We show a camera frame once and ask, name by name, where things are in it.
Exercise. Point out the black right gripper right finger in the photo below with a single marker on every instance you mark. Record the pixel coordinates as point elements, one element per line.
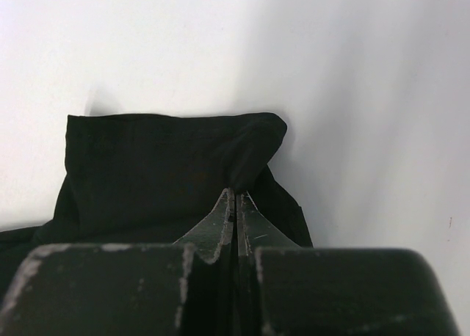
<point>285,289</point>

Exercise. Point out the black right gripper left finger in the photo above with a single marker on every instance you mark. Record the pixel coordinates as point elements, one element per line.
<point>183,288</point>

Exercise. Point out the black graphic t-shirt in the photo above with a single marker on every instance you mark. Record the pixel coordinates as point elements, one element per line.
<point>150,177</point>

